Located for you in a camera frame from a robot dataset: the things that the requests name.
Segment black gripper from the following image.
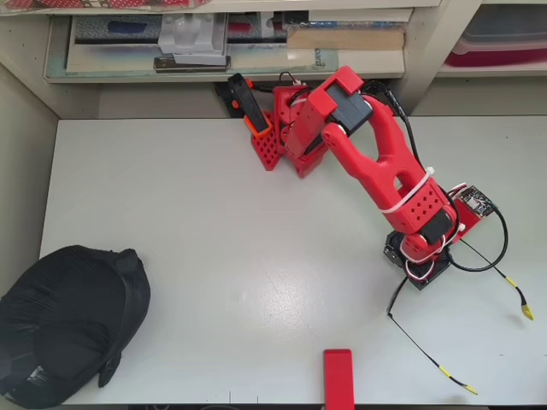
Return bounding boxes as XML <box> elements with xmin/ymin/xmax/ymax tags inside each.
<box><xmin>382</xmin><ymin>231</ymin><xmax>455</xmax><ymax>293</ymax></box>

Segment black round sunglasses yellow-taped temples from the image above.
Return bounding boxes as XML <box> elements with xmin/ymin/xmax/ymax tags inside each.
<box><xmin>386</xmin><ymin>241</ymin><xmax>534</xmax><ymax>395</ymax></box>

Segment pink plastic storage container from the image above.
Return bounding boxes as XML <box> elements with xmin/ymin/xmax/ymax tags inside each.
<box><xmin>443</xmin><ymin>15</ymin><xmax>547</xmax><ymax>68</ymax></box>

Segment black package with blue item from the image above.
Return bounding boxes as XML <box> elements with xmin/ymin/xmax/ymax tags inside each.
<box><xmin>73</xmin><ymin>15</ymin><xmax>164</xmax><ymax>46</ymax></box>

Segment red and black package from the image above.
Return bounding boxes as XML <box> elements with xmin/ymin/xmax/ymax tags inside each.
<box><xmin>226</xmin><ymin>12</ymin><xmax>288</xmax><ymax>44</ymax></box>

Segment red rectangular block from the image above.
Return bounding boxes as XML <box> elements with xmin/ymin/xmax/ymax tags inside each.
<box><xmin>323</xmin><ymin>348</ymin><xmax>356</xmax><ymax>410</ymax></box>

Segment white shelf unit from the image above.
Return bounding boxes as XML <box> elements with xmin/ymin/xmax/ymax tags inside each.
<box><xmin>0</xmin><ymin>0</ymin><xmax>547</xmax><ymax>119</ymax></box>

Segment black orange table clamp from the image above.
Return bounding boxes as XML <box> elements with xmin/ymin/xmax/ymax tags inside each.
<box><xmin>213</xmin><ymin>72</ymin><xmax>274</xmax><ymax>138</ymax></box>

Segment wrist camera board red mount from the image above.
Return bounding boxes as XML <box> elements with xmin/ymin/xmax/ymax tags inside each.
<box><xmin>448</xmin><ymin>184</ymin><xmax>499</xmax><ymax>244</ymax></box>

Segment red polka dot fabric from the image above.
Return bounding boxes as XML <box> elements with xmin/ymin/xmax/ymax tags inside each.
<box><xmin>0</xmin><ymin>0</ymin><xmax>215</xmax><ymax>14</ymax></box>

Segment white molded plastic tray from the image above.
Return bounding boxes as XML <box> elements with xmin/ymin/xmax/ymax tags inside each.
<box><xmin>158</xmin><ymin>12</ymin><xmax>228</xmax><ymax>67</ymax></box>

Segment wooden plank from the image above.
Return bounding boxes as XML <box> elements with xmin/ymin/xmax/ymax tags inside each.
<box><xmin>286</xmin><ymin>27</ymin><xmax>406</xmax><ymax>51</ymax></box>

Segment white zip tie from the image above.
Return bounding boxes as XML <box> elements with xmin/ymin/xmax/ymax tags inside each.
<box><xmin>381</xmin><ymin>166</ymin><xmax>436</xmax><ymax>214</ymax></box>

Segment red perforated arm base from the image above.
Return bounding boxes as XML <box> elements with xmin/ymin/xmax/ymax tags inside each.
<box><xmin>250</xmin><ymin>85</ymin><xmax>328</xmax><ymax>179</ymax></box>

